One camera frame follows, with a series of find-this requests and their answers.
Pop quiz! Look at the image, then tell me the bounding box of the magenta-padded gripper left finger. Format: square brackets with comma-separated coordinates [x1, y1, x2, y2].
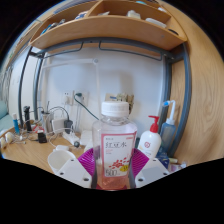
[54, 148, 97, 190]

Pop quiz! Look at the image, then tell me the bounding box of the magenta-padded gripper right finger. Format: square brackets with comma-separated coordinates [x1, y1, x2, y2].
[128, 148, 170, 190]

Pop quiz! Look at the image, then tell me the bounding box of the clear bottle with pink drink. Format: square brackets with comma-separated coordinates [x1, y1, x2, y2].
[91, 100, 138, 191]

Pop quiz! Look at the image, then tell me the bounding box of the small white rounded gadget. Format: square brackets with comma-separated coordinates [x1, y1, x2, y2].
[54, 144, 71, 152]

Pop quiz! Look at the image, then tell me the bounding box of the white pump bottle red pump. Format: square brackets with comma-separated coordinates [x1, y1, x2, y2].
[137, 115, 163, 160]

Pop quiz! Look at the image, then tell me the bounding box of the white power strip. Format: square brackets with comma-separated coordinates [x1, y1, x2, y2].
[63, 132, 81, 145]

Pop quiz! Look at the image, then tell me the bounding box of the blue squeeze bottle white nozzle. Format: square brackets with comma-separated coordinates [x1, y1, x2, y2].
[159, 99, 177, 157]

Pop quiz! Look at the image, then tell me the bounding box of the small black box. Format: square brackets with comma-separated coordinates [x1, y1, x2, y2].
[36, 130, 49, 144]

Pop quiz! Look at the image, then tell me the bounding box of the white charger block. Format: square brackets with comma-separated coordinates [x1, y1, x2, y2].
[51, 118, 68, 135]

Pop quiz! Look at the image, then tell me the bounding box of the tall black gadget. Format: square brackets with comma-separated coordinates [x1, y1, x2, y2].
[22, 105, 33, 132]

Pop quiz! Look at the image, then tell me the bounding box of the small blue bottle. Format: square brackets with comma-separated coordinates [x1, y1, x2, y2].
[11, 113, 21, 136]

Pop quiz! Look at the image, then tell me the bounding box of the wooden shelf unit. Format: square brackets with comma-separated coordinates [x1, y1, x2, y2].
[29, 0, 188, 52]

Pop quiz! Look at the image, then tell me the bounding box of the white wall socket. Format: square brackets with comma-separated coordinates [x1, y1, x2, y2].
[61, 90, 90, 106]

